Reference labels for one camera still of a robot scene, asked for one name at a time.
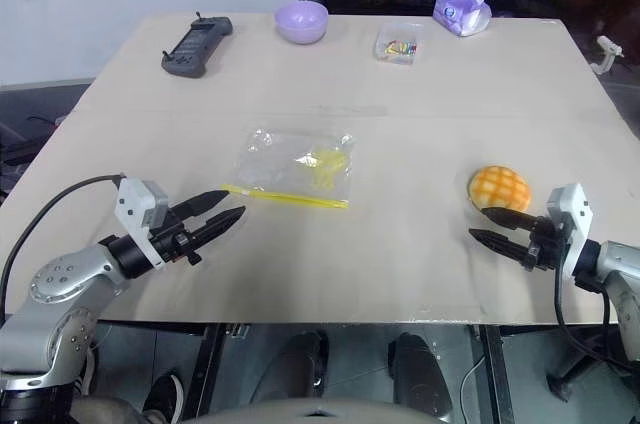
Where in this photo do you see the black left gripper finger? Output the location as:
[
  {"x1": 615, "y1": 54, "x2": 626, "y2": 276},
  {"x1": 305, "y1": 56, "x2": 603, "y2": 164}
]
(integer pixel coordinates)
[
  {"x1": 187, "y1": 205, "x2": 247, "y2": 248},
  {"x1": 172, "y1": 189, "x2": 231, "y2": 221}
]

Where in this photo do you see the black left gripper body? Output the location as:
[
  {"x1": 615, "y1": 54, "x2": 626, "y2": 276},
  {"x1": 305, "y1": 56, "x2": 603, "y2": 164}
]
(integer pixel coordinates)
[{"x1": 148, "y1": 208, "x2": 204, "y2": 266}]

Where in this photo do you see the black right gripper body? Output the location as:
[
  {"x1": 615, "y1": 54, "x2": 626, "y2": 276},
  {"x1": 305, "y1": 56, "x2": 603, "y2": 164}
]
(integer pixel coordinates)
[{"x1": 519, "y1": 216, "x2": 569, "y2": 271}]

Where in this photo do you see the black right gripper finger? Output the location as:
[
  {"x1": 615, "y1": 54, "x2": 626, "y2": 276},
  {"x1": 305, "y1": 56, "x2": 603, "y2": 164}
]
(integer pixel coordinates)
[
  {"x1": 481, "y1": 207, "x2": 540, "y2": 233},
  {"x1": 468, "y1": 228, "x2": 530, "y2": 260}
]

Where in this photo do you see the round orange checkered bread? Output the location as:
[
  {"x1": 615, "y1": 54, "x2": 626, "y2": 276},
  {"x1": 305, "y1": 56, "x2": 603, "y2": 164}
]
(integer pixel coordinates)
[{"x1": 467, "y1": 164, "x2": 533, "y2": 212}]

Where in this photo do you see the clear yellow-zip plastic bag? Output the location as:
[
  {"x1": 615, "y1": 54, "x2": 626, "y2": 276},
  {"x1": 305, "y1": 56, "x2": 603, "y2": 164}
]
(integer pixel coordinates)
[{"x1": 221, "y1": 126, "x2": 357, "y2": 213}]

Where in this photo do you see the black table leg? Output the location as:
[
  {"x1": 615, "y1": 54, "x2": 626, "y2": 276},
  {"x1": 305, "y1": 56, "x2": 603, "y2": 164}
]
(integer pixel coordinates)
[
  {"x1": 479, "y1": 323, "x2": 516, "y2": 424},
  {"x1": 192, "y1": 323, "x2": 226, "y2": 415}
]

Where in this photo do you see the black floor stand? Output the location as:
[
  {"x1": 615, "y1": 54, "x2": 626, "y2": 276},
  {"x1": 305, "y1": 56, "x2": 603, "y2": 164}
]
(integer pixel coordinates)
[{"x1": 544, "y1": 343, "x2": 626, "y2": 400}]

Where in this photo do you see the black and white sneaker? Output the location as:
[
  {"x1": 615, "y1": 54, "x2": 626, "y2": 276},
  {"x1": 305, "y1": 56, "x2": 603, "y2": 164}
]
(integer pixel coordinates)
[{"x1": 142, "y1": 368, "x2": 186, "y2": 424}]

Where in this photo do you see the dark grey handheld controller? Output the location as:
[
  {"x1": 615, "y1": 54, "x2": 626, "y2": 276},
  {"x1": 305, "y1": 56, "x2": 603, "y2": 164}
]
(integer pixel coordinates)
[{"x1": 160, "y1": 11, "x2": 235, "y2": 79}]

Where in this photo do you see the dark rounded shape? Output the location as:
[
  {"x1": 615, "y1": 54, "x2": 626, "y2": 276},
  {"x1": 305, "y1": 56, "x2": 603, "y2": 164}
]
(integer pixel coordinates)
[
  {"x1": 387, "y1": 332, "x2": 451, "y2": 420},
  {"x1": 264, "y1": 329, "x2": 331, "y2": 403}
]

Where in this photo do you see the dark floor clutter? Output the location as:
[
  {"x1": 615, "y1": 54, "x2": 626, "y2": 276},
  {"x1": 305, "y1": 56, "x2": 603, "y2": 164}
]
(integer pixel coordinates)
[{"x1": 0, "y1": 113, "x2": 66, "y2": 168}]

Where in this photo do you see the white gun-shaped tool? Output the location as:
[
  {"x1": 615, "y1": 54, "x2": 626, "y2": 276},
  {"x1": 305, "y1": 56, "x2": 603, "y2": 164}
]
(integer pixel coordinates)
[{"x1": 589, "y1": 35, "x2": 626, "y2": 75}]

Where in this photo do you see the purple plastic bowl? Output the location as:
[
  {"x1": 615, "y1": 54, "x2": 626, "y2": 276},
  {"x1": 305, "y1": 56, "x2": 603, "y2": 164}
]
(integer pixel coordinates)
[{"x1": 273, "y1": 0, "x2": 330, "y2": 46}]

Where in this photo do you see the clear box of coloured bits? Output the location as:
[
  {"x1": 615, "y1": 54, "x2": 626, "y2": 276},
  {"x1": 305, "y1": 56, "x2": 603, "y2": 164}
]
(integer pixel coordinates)
[{"x1": 372, "y1": 22, "x2": 425, "y2": 67}]

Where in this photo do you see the purple tissue pack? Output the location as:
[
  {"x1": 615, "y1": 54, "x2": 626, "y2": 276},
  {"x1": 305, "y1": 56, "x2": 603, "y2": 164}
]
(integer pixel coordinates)
[{"x1": 432, "y1": 0, "x2": 494, "y2": 39}]

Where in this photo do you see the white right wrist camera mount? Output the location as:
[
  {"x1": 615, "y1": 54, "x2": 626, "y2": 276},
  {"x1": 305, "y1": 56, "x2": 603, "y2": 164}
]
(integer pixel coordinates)
[{"x1": 545, "y1": 182, "x2": 595, "y2": 285}]

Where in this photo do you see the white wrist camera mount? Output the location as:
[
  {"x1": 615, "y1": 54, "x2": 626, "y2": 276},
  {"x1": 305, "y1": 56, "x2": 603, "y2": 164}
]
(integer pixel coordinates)
[
  {"x1": 545, "y1": 182, "x2": 595, "y2": 285},
  {"x1": 113, "y1": 176, "x2": 171, "y2": 273}
]

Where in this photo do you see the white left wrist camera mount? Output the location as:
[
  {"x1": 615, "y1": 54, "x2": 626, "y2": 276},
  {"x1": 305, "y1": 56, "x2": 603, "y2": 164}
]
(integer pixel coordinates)
[{"x1": 113, "y1": 176, "x2": 171, "y2": 273}]

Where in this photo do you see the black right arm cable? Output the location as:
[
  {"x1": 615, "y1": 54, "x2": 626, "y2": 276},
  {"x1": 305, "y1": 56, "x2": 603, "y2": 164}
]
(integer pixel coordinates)
[{"x1": 553, "y1": 263, "x2": 640, "y2": 375}]

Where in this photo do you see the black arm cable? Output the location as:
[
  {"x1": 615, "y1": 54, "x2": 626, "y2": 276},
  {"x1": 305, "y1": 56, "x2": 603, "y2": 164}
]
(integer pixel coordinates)
[
  {"x1": 553, "y1": 263, "x2": 640, "y2": 375},
  {"x1": 0, "y1": 173, "x2": 126, "y2": 325}
]

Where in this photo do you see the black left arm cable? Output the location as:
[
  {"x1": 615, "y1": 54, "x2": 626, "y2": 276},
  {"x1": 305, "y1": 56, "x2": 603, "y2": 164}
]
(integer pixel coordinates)
[{"x1": 0, "y1": 173, "x2": 126, "y2": 325}]

